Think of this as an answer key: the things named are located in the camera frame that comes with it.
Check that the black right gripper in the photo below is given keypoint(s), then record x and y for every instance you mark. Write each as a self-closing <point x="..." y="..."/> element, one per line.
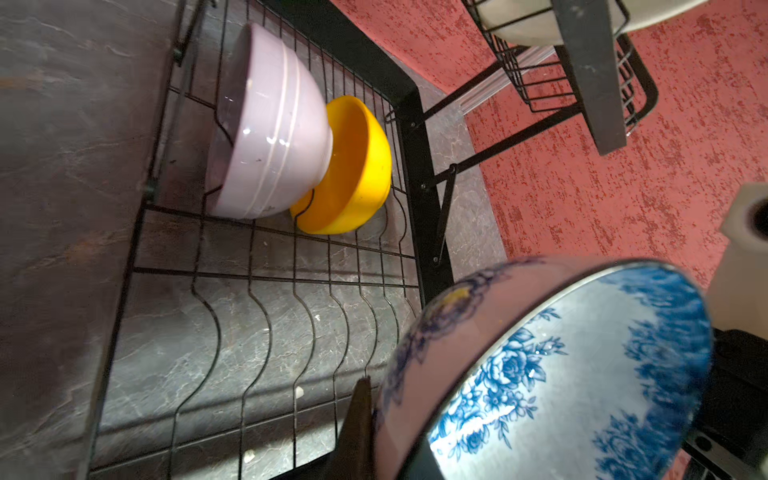
<point x="729" y="435"/>

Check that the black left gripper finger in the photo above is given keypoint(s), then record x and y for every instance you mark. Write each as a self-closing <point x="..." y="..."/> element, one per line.
<point x="352" y="456"/>

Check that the white blue floral bowl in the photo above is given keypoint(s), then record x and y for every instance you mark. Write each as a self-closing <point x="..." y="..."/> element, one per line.
<point x="547" y="368"/>

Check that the black metal dish rack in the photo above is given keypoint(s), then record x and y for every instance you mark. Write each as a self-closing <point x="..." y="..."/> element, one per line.
<point x="404" y="263"/>

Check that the yellow bowl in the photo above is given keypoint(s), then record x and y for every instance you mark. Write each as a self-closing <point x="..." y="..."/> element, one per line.
<point x="358" y="179"/>

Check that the lilac ceramic bowl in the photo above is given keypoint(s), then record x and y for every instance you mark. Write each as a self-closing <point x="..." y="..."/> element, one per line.
<point x="272" y="142"/>

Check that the white plate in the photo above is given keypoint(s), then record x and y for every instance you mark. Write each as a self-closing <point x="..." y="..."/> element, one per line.
<point x="544" y="23"/>

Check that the aluminium left corner post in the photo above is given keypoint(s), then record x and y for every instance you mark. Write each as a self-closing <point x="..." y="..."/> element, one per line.
<point x="497" y="81"/>

